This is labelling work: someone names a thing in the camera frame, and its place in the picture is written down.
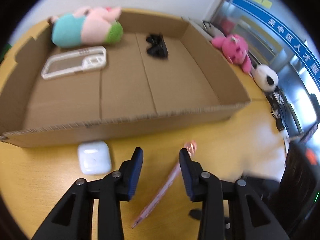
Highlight clear white phone case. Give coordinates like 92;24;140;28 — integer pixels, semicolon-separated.
41;46;107;80

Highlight white earbuds case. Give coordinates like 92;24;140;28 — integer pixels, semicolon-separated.
77;141;112;176

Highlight grey cloth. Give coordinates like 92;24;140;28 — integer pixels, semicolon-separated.
181;17;225;41

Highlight black sunglasses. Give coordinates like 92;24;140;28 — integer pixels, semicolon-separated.
145;34;168;59

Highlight glass door with blue banner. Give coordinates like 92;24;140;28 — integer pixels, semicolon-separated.
212;0;319;136

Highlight panda plush toy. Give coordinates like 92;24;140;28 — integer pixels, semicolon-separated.
252;64;279;93

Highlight pink pig plush toy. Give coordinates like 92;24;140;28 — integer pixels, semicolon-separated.
49;7;124;48

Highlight brown cardboard box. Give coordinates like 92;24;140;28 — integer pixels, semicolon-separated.
1;9;250;148

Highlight pink bear plush toy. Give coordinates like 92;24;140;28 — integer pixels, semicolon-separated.
211;34;252;74

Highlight black cables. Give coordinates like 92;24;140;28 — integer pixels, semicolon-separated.
266;87;303;136

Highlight pink pen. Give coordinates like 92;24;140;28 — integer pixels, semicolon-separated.
131;140;197;229

